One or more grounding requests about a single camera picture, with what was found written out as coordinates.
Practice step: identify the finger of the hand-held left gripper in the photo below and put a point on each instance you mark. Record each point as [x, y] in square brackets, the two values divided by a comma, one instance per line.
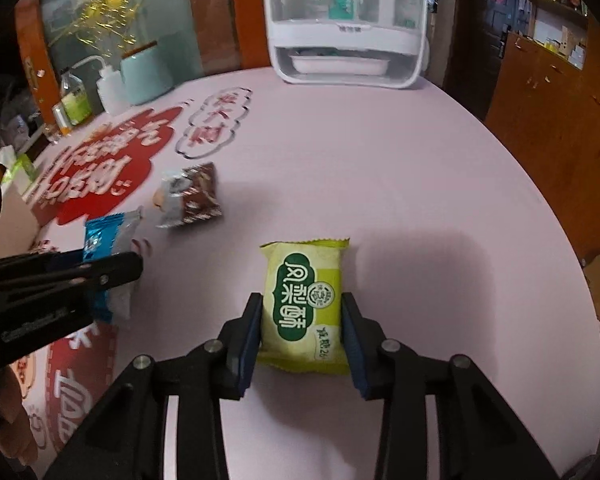
[65, 259]
[115, 270]

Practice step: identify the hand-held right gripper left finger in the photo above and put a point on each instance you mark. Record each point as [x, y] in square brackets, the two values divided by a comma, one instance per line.
[246, 345]

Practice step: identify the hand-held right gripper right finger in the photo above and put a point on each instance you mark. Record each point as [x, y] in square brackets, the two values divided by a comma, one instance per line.
[354, 345]

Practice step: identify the blue snack packet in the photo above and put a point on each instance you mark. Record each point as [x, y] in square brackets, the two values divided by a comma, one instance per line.
[107, 232]

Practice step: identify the yellow-green snack packet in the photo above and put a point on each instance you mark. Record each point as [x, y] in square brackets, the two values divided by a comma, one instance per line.
[305, 305]

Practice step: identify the white cardboard box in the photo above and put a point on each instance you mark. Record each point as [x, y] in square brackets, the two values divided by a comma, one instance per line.
[10, 220]

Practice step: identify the person's left hand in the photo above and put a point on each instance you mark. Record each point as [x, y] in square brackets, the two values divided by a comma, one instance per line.
[12, 410]

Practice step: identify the green tissue box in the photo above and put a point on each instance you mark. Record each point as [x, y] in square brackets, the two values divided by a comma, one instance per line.
[20, 167]

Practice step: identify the silver and brown snack packet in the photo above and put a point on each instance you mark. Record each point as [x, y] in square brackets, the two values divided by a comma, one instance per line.
[195, 195]

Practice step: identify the small metal can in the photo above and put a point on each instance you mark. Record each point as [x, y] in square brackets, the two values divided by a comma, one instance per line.
[62, 122]

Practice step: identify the clear bottle green label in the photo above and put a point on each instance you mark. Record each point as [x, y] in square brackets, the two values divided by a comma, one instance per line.
[76, 102]

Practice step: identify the white squeeze bottle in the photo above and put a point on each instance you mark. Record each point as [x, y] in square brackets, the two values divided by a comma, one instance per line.
[112, 90]

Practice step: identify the teal canister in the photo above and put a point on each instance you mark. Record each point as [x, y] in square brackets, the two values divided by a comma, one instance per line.
[147, 75]

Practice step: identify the orange framed glass sliding door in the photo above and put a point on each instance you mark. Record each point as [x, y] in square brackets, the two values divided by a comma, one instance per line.
[130, 5]

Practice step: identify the brown wooden cabinet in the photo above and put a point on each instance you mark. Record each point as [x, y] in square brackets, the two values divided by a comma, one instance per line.
[555, 110]

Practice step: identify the white clear-door countertop cabinet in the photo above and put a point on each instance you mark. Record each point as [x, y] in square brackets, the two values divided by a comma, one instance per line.
[347, 20]

